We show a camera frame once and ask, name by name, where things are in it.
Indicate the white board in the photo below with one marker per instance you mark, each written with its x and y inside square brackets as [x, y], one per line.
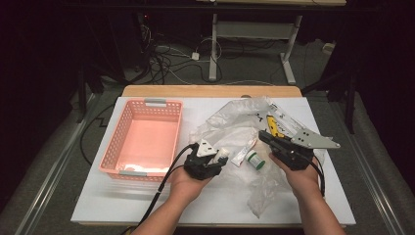
[202, 111]

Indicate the clear plastic bag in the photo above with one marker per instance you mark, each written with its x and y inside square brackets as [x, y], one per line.
[235, 130]

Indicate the white desk frame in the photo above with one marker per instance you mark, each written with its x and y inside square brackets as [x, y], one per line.
[254, 30]

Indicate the pink plastic basket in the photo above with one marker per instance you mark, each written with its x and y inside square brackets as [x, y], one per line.
[140, 130]

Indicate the person's right hand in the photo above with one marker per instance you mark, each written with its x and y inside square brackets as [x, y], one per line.
[303, 182]

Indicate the black stand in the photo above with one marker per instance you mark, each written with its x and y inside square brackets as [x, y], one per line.
[85, 84]
[345, 88]

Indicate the metal rail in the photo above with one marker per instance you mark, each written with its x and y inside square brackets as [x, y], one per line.
[375, 182]
[52, 169]

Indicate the person's left hand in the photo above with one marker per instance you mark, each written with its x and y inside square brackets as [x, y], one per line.
[184, 186]

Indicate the white jar with green lid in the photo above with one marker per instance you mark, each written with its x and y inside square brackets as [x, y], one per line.
[255, 160]

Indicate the white power adapter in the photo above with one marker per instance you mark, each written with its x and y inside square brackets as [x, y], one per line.
[195, 56]

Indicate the white tube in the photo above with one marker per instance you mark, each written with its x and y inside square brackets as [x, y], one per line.
[243, 153]

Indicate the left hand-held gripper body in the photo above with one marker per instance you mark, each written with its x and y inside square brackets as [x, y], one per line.
[200, 166]

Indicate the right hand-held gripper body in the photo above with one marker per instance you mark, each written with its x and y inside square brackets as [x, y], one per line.
[295, 155]

